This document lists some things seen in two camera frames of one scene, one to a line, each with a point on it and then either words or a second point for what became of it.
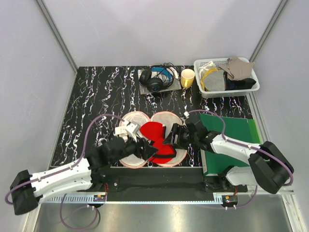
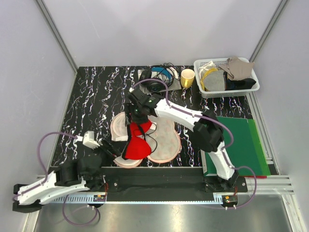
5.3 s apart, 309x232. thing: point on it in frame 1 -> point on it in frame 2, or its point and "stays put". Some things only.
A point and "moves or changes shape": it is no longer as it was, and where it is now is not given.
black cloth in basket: x=243 y=84 stays put
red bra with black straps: x=156 y=131 moves or changes shape
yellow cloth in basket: x=202 y=79 stays put
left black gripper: x=147 y=152 -> x=110 y=148
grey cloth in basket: x=214 y=80 stays put
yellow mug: x=187 y=76 stays put
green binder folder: x=240 y=129 stays put
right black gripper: x=176 y=129 -> x=129 y=108
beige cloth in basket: x=237 y=69 stays put
